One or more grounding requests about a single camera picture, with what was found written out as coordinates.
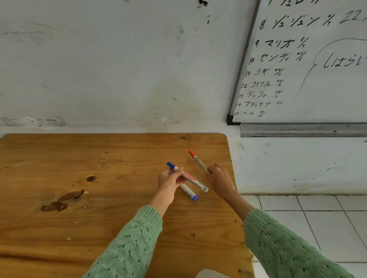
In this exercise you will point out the person's left hand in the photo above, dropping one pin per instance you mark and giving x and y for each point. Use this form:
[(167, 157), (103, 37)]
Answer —
[(167, 186)]

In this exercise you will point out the person's right hand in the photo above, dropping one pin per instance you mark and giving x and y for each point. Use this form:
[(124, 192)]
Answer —
[(221, 181)]

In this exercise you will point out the whiteboard with handwriting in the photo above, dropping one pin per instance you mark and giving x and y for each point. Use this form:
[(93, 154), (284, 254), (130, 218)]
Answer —
[(301, 63)]

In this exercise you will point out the person's left forearm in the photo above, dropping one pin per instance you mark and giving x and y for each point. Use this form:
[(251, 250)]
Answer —
[(129, 243)]

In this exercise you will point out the white paper piece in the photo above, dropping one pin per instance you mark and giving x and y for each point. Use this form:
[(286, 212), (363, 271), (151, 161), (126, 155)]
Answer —
[(208, 274)]

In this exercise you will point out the blue-capped marker with red label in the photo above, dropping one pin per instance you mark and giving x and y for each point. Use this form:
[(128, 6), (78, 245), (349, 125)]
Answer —
[(192, 181)]

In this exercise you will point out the blue-capped white marker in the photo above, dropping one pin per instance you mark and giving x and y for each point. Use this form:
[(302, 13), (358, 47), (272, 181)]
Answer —
[(189, 193)]

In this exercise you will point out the person's right thumb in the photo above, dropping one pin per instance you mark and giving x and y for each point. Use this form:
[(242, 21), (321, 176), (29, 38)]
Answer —
[(210, 179)]

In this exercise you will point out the person's right forearm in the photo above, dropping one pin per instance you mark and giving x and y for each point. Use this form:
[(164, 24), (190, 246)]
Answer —
[(283, 246)]

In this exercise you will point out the aluminium whiteboard tray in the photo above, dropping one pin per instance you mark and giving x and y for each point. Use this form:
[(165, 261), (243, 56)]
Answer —
[(301, 130)]

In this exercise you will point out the red-capped white marker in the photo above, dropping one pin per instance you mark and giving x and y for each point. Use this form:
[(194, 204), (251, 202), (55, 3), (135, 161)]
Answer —
[(197, 161)]

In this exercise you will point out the person's left thumb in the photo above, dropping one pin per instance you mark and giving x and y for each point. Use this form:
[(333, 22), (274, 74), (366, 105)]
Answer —
[(173, 171)]

